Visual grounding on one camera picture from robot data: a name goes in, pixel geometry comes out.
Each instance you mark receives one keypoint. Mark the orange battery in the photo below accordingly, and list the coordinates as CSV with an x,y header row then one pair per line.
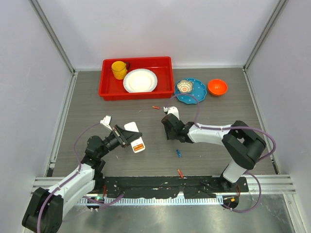
x,y
138,147

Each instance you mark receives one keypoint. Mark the white remote control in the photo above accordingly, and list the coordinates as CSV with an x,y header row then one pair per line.
x,y
136,139

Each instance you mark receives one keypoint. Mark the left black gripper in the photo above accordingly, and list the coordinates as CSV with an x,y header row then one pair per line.
x,y
125,136

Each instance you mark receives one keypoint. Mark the yellow mug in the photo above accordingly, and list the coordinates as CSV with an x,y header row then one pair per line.
x,y
120,69

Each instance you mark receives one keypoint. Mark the white paper plate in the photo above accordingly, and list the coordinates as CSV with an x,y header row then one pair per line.
x,y
140,80

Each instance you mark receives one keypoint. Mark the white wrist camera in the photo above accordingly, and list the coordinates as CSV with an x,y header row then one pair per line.
x,y
172,111
106,122

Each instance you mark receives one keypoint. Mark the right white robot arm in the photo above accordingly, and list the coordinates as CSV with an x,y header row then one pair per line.
x,y
243,145

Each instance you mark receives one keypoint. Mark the small patterned bowl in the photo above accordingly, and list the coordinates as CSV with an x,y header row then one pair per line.
x,y
184,86

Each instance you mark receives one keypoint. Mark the orange plastic bowl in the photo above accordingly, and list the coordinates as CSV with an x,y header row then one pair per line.
x,y
217,87

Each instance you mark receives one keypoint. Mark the red plastic tray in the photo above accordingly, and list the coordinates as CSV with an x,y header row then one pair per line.
x,y
111,89

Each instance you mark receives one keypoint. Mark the slotted cable duct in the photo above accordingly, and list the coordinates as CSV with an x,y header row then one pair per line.
x,y
176,201

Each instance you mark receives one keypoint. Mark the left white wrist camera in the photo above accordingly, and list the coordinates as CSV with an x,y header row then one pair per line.
x,y
106,122

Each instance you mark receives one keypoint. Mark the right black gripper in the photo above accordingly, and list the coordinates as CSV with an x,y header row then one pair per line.
x,y
169,136

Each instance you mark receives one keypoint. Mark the blue dotted plate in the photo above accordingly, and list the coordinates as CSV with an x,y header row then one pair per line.
x,y
199,92

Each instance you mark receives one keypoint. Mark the red battery near base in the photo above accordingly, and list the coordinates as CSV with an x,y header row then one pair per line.
x,y
180,173

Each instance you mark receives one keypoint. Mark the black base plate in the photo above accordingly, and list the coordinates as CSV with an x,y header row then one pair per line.
x,y
165,187

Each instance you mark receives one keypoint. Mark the blue battery right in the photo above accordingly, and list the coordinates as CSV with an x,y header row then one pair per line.
x,y
178,153

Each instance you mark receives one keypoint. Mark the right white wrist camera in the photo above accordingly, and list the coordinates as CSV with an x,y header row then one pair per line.
x,y
172,111

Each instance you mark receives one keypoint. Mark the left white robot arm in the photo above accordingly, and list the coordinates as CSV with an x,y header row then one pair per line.
x,y
48,207

